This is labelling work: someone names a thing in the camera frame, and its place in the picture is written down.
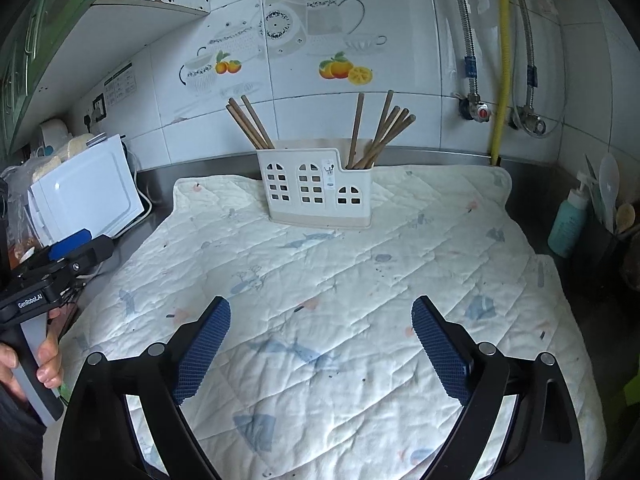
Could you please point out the wall power socket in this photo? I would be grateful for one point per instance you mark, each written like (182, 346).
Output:
(98, 108)

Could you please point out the metal angle valve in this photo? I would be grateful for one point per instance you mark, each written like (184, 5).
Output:
(524, 118)

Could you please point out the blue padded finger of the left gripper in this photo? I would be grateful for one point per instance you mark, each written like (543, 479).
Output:
(68, 244)

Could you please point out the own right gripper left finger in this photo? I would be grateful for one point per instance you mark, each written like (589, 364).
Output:
(97, 439)

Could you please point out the wooden spoon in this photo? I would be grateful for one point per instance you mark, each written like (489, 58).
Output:
(624, 218)

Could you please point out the white plastic utensil holder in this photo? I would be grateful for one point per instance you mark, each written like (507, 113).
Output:
(310, 187)

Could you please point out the green wall cabinet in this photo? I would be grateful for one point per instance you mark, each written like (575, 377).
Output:
(57, 50)

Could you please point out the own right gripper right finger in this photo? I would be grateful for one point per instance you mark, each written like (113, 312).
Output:
(542, 440)

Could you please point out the white microwave oven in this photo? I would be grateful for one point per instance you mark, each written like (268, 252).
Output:
(93, 190)

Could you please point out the white quilted mat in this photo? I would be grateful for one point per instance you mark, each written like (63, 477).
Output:
(321, 375)

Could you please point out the white rice paddle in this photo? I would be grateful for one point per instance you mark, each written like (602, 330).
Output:
(609, 184)

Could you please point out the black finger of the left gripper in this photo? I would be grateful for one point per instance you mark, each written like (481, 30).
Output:
(90, 254)

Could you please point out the brown wooden chopstick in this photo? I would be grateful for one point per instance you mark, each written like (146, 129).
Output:
(379, 131)
(355, 131)
(391, 121)
(258, 123)
(246, 117)
(404, 114)
(392, 135)
(244, 124)

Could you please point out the red knob water valve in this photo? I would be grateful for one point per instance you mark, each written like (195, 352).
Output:
(472, 107)

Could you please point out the person's left hand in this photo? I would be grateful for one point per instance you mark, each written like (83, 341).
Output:
(50, 372)

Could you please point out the teal soap bottle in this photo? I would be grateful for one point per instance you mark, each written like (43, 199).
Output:
(570, 218)

